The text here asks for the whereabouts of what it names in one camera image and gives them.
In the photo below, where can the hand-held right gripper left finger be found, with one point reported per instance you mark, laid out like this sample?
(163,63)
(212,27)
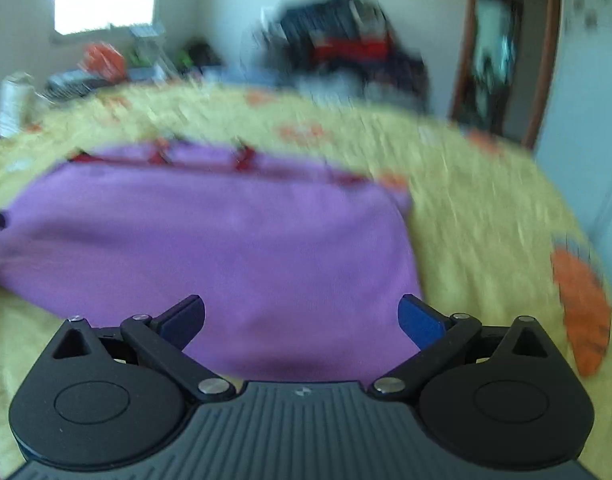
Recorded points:
(182,321)

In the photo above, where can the black and green bag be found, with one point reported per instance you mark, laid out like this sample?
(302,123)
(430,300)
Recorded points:
(200,54)

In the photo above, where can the white plastic container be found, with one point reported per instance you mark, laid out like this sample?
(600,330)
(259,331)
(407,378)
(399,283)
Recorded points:
(15,105)

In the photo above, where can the orange bag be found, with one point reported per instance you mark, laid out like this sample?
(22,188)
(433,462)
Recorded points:
(103,60)

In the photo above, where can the yellow floral blanket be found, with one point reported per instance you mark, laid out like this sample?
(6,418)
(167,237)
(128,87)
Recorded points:
(486,220)

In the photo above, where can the pile of dark clothes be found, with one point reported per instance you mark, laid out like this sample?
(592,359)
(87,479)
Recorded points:
(351,45)

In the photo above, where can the purple shirt with red collar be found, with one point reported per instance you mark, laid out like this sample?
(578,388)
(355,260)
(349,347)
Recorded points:
(226,255)

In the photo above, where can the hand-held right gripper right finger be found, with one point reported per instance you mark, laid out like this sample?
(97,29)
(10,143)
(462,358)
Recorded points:
(422,322)

